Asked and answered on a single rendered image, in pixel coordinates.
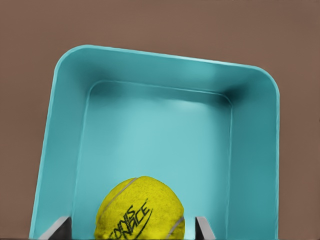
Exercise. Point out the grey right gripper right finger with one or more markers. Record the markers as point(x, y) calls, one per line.
point(203, 228)

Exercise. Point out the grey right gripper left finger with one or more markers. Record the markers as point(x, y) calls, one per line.
point(60, 228)

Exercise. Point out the yellow tennis ball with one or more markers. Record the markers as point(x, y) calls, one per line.
point(140, 210)

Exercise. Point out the teal plastic tray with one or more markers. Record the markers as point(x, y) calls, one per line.
point(160, 130)

